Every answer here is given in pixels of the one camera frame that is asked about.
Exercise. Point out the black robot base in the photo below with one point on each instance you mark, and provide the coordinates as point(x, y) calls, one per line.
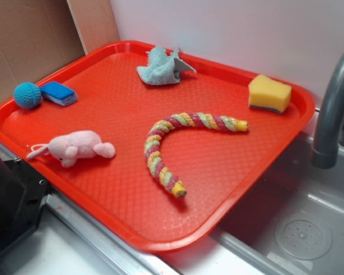
point(23, 193)

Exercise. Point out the blue textured ball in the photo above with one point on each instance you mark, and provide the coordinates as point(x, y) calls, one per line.
point(27, 95)

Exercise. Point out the red plastic tray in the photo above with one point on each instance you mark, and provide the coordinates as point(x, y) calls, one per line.
point(216, 168)

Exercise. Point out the light blue cloth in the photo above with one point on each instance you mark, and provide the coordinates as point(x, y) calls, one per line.
point(163, 68)

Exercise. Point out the yellow sponge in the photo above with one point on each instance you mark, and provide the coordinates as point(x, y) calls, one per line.
point(267, 93)

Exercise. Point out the pink plush toy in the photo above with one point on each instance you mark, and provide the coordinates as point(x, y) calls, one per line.
point(68, 149)

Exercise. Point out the blue sponge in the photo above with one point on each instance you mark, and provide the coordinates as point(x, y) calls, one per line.
point(58, 93)

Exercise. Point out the grey plastic sink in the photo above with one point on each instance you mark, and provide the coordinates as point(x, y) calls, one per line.
point(290, 222)

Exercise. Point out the grey faucet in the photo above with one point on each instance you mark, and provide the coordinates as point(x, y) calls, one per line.
point(329, 132)

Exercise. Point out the brown cardboard panel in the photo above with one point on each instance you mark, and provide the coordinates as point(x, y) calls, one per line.
point(38, 38)

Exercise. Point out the multicolour twisted rope toy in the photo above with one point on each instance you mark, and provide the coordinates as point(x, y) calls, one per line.
point(152, 147)

